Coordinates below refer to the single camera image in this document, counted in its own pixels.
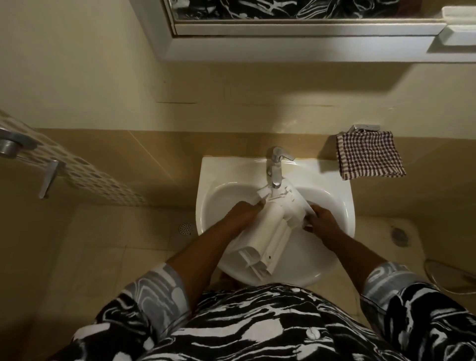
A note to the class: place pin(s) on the black white patterned shirt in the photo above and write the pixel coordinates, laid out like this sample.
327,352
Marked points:
267,320

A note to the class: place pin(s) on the person's right hand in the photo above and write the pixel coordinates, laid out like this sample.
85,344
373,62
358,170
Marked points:
324,225

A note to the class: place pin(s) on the person's right fingers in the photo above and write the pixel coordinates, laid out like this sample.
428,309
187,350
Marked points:
310,221

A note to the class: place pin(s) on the person's right forearm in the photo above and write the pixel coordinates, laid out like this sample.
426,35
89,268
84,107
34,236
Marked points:
353,256

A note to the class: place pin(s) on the white ceramic wash basin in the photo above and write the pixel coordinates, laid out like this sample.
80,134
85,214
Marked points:
275,219

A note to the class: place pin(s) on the white plastic appliance part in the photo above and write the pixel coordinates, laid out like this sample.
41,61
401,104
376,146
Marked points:
273,232

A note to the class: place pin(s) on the white framed wall mirror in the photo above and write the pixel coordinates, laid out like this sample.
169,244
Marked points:
308,16

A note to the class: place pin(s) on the chrome towel holder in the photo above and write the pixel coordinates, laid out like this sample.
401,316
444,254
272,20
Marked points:
363,128

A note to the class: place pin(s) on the white mirror shelf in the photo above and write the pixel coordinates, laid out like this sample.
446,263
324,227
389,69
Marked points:
458,26

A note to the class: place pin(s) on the person's left hand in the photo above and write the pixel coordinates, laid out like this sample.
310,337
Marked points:
243,216

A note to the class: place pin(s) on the person's left fingers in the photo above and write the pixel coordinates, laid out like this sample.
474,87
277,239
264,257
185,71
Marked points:
256,206

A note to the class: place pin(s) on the round floor drain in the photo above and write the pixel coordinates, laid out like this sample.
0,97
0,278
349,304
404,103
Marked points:
186,228

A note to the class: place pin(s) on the person's left forearm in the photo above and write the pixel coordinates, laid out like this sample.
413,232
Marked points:
208,256

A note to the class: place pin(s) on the checkered hand towel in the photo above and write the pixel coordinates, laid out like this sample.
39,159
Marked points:
369,154

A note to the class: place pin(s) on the chrome basin faucet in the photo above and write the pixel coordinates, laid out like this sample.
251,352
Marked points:
276,165

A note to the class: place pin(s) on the patterned bathroom door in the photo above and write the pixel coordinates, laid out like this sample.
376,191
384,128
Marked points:
74,163

